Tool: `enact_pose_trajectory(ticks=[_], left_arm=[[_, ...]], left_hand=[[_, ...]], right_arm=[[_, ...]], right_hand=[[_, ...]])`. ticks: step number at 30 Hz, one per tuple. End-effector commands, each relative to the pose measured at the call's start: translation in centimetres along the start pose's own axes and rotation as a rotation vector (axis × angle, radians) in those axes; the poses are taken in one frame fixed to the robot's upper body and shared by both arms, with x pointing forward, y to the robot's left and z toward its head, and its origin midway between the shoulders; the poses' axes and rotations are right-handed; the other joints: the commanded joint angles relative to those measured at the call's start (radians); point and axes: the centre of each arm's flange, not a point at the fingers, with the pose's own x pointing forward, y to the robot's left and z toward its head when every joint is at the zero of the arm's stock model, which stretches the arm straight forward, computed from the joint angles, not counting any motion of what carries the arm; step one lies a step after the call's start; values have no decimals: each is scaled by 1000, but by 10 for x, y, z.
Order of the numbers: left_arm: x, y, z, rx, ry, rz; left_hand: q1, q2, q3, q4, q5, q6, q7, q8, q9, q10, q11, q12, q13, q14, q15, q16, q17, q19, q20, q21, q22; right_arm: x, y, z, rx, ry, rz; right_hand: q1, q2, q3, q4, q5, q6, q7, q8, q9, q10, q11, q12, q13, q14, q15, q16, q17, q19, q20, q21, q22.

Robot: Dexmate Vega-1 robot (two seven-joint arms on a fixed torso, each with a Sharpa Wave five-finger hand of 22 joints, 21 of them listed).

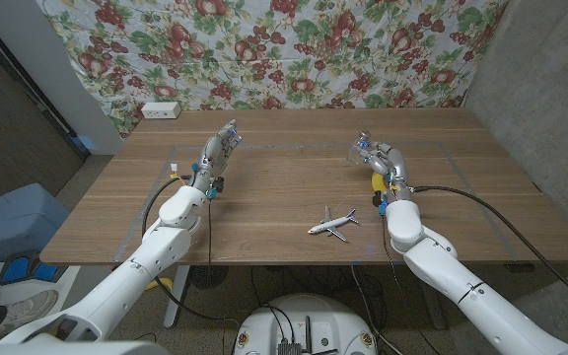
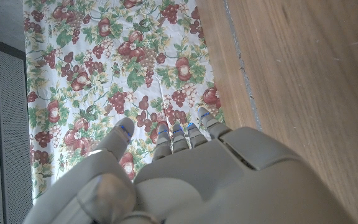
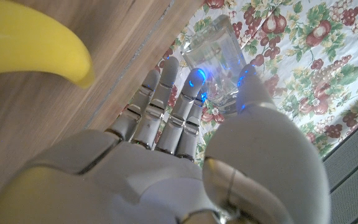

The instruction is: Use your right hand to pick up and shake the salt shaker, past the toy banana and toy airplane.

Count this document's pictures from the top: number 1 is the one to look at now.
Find blue grey plastic bin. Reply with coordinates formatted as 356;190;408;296
0;182;71;265

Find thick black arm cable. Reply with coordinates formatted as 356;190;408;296
140;175;241;324
410;184;568;315

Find round black fan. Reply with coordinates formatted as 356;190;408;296
189;264;230;290

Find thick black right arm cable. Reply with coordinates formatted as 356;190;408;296
410;184;568;315

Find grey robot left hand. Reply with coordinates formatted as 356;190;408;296
189;118;244;199

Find thin black left wrist cable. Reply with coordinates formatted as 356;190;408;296
207;199;214;265

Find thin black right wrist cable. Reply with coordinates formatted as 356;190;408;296
380;214;438;355

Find grey floor cable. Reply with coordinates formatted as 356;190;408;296
350;263;406;355

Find blue and black foot pedal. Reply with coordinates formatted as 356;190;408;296
0;249;61;286

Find white sneaker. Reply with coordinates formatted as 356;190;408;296
0;289;60;342

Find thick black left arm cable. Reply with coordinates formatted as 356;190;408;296
140;175;241;324

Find fruit print backdrop cloth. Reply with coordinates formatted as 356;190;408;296
35;0;512;140

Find white table leg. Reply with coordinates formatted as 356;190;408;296
163;264;192;329

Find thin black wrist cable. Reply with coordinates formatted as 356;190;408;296
207;199;214;265
380;214;438;355

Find yellow curved item under table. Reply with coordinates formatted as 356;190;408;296
146;276;174;292

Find white power outlet box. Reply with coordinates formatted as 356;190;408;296
140;101;182;120

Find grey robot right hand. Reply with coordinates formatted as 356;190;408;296
355;138;413;202

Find grey table leg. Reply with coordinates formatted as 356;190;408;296
421;283;448;330

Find white toy airplane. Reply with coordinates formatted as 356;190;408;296
307;205;360;244

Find white floor platform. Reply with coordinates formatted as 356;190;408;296
0;260;82;317

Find clear glass salt shaker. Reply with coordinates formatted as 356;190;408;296
346;129;373;164

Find white robot torso base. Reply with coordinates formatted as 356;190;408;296
233;293;379;355

